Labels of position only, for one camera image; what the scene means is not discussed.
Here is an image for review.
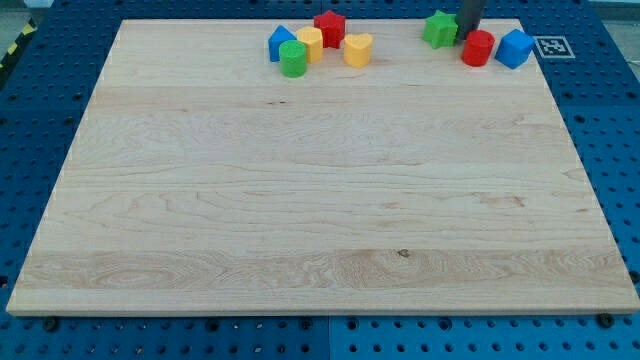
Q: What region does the black bolt left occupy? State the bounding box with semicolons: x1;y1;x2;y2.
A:
42;317;59;333

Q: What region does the yellow pentagon block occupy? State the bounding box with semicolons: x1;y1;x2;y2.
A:
296;26;324;63

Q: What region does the black bolt right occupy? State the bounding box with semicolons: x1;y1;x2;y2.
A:
596;313;615;329

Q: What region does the blue cube block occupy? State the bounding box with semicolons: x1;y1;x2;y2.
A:
495;29;535;69

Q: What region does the red star block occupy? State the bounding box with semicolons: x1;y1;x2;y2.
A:
313;10;346;49

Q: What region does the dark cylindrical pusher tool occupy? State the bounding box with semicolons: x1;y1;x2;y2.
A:
455;0;488;41

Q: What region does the wooden board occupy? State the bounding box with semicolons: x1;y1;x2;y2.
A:
7;19;639;317

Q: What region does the blue triangle block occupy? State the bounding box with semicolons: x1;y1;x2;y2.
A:
268;25;296;62

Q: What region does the white fiducial marker tag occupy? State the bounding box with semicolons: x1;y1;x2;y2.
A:
534;35;575;59

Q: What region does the black bolt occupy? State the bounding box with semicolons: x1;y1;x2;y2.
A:
596;313;615;329
42;317;59;333

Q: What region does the red cylinder block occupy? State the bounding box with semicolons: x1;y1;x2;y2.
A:
461;30;495;67

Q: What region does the yellow heart block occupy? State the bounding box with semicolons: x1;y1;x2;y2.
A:
343;33;373;68

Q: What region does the green cylinder block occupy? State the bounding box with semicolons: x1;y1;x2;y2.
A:
279;40;307;78

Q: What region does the green star block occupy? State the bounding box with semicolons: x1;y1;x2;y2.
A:
423;10;458;49

